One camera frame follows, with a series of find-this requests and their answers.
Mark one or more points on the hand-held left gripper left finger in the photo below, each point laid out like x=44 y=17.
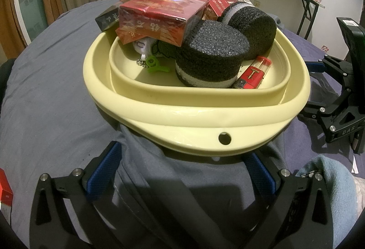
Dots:
x=102 y=176

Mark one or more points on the glass door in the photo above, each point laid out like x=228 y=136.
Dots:
x=31 y=1

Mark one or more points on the red and silver cigarette carton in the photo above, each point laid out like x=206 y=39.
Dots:
x=219 y=3

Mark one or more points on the red lighter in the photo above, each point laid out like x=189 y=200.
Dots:
x=252 y=75

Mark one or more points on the yellow plastic basin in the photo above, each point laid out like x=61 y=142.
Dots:
x=185 y=120

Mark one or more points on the black foam cylinder white band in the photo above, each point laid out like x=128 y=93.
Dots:
x=253 y=29
x=208 y=58

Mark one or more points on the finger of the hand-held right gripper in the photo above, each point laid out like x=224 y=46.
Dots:
x=319 y=111
x=315 y=66

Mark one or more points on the small red cigarette pack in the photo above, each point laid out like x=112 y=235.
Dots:
x=5 y=192

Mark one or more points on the grey blanket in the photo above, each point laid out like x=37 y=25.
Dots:
x=57 y=81

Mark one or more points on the large red cigarette carton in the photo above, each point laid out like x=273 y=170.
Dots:
x=142 y=36
x=162 y=8

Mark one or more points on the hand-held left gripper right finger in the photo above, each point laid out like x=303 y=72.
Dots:
x=261 y=177

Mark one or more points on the dark cigarette box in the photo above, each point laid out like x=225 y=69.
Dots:
x=109 y=19

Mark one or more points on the yellowish wall outlet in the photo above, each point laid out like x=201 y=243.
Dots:
x=257 y=4

